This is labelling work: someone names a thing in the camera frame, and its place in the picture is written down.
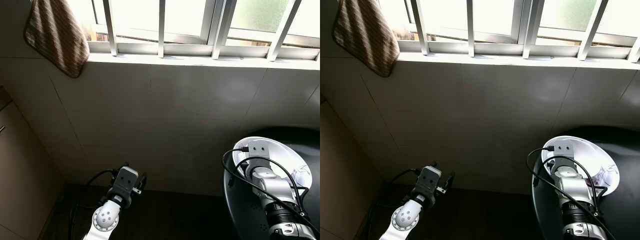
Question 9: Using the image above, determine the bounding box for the white plate with purple print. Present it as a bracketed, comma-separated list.
[541, 135, 621, 195]
[232, 136, 314, 195]

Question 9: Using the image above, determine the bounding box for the beige tall cabinet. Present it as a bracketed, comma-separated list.
[0, 86, 66, 240]
[320, 99, 375, 240]

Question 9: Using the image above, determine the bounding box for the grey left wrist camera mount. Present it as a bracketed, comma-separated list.
[113, 166, 140, 197]
[419, 166, 444, 197]

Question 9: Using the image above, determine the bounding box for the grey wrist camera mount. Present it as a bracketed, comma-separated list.
[419, 166, 444, 197]
[113, 166, 140, 197]
[247, 140, 271, 172]
[552, 140, 576, 171]

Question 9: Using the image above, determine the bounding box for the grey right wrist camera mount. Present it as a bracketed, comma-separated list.
[247, 140, 271, 172]
[552, 140, 576, 171]

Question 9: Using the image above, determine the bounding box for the white sliding window frame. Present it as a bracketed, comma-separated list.
[67, 0, 321, 71]
[377, 0, 640, 71]

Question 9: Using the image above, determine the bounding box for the white window security grille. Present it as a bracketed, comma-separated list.
[410, 0, 640, 63]
[101, 0, 321, 63]

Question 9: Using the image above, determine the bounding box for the brown striped hanging towel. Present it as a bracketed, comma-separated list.
[332, 0, 400, 79]
[23, 0, 91, 80]

